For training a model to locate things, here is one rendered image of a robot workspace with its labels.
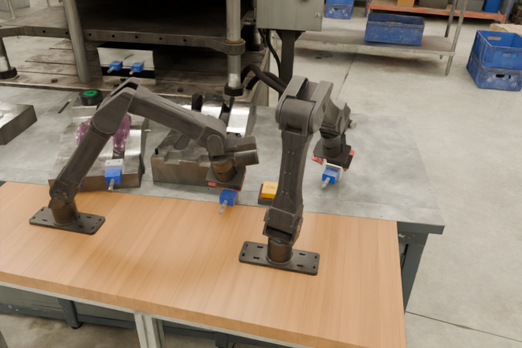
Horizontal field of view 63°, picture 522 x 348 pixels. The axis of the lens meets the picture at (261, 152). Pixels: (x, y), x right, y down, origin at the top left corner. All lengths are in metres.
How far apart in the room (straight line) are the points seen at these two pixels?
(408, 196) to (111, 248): 0.88
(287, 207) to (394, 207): 0.44
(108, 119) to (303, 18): 1.17
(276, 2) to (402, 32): 3.08
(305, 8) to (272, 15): 0.15
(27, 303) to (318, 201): 1.33
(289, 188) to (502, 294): 1.61
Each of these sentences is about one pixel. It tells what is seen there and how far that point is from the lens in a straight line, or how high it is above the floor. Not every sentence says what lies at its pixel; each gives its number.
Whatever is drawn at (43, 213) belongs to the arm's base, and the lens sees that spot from 1.35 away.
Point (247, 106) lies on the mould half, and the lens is 1.54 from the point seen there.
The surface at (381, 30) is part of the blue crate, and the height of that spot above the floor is 0.38.
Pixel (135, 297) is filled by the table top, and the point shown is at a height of 0.80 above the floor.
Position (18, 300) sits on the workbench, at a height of 0.13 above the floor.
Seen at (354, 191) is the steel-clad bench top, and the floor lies 0.80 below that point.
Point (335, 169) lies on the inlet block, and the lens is 1.37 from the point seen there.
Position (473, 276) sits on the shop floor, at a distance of 2.42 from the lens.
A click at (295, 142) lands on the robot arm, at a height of 1.13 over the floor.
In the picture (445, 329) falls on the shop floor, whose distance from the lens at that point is 2.13.
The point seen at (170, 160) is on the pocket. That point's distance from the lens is 1.37.
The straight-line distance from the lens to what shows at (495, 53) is 4.69.
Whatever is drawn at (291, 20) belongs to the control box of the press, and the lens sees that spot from 1.98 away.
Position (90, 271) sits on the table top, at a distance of 1.14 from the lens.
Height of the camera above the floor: 1.58
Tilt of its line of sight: 31 degrees down
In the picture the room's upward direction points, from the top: 1 degrees clockwise
